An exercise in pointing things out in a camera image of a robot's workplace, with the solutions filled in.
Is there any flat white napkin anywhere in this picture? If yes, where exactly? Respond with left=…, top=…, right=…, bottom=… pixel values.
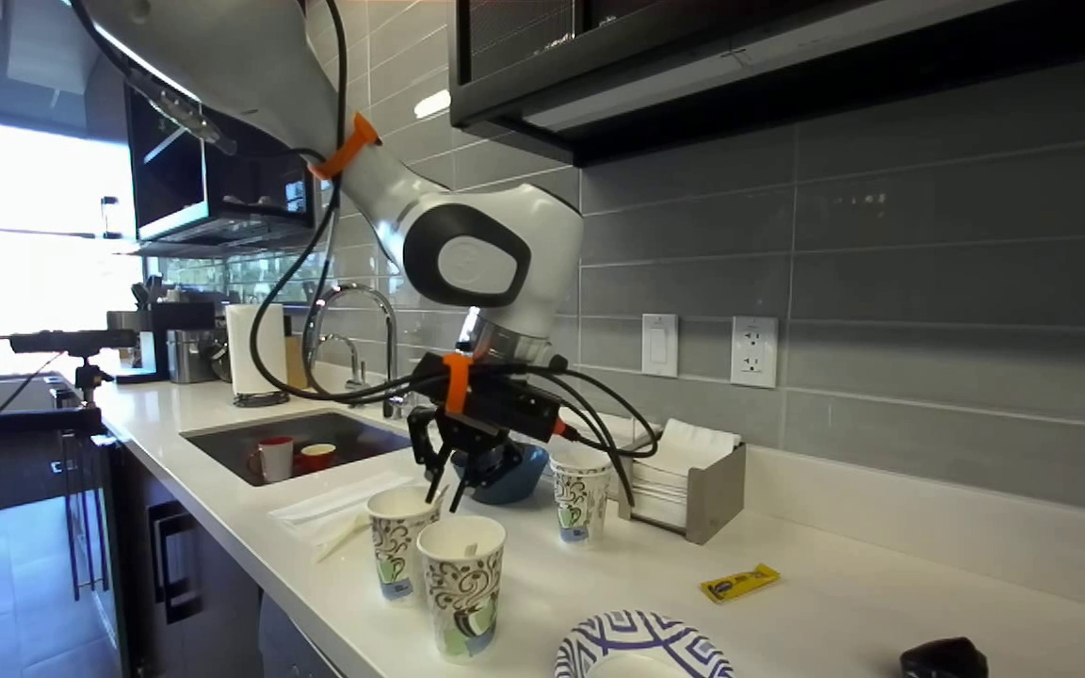
left=266, top=467, right=424, bottom=558

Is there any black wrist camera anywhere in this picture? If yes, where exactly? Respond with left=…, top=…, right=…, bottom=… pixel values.
left=473, top=369, right=571, bottom=443

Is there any white napkin stack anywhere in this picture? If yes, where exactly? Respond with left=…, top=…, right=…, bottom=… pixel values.
left=629, top=416, right=744, bottom=531

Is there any patterned paper cup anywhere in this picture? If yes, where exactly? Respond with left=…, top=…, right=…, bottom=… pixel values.
left=366, top=487, right=443, bottom=603
left=414, top=512, right=510, bottom=658
left=551, top=448, right=623, bottom=545

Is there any dark wall cabinet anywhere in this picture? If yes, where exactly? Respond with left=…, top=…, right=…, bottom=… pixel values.
left=443, top=0, right=1085, bottom=168

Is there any black camera tripod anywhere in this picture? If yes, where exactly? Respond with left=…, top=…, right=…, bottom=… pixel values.
left=8, top=325, right=144, bottom=607

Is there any blue bowl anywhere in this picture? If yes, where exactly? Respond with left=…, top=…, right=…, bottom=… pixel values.
left=464, top=431, right=555, bottom=510

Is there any black coffee machine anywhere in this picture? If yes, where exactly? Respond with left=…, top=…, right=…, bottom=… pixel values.
left=133, top=280, right=233, bottom=388

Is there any small black object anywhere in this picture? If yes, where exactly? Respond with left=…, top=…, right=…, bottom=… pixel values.
left=898, top=632, right=991, bottom=678

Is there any yellow packet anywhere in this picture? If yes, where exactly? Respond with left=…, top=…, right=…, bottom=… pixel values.
left=695, top=563, right=785, bottom=607

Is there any bright window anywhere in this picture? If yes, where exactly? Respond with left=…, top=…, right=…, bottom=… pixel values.
left=0, top=111, right=144, bottom=379

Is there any white wall outlet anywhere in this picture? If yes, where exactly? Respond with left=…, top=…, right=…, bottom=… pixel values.
left=638, top=309, right=682, bottom=379
left=728, top=313, right=785, bottom=393

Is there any dark base cabinet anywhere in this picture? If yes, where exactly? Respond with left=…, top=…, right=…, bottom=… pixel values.
left=106, top=436, right=359, bottom=678

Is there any steel kitchen sink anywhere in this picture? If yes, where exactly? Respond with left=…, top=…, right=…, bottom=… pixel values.
left=176, top=408, right=414, bottom=490

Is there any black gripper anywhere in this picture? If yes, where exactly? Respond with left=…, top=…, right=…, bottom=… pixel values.
left=405, top=355, right=517, bottom=515

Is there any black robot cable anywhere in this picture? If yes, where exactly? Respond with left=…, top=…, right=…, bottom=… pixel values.
left=246, top=0, right=665, bottom=512

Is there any chrome faucet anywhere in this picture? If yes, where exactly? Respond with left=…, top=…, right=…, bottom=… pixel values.
left=302, top=280, right=403, bottom=408

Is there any under-cabinet light bar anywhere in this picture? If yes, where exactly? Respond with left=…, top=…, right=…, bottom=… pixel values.
left=520, top=0, right=1009, bottom=134

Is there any white and red cup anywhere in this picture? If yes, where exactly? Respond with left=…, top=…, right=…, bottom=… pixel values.
left=253, top=433, right=299, bottom=487

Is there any grey napkin holder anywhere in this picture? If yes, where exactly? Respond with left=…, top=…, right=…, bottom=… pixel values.
left=624, top=431, right=748, bottom=545

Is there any paper towel roll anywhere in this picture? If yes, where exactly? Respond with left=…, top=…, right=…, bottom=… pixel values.
left=222, top=299, right=289, bottom=408

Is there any black side table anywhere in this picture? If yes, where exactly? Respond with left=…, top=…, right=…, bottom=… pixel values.
left=0, top=373, right=111, bottom=525

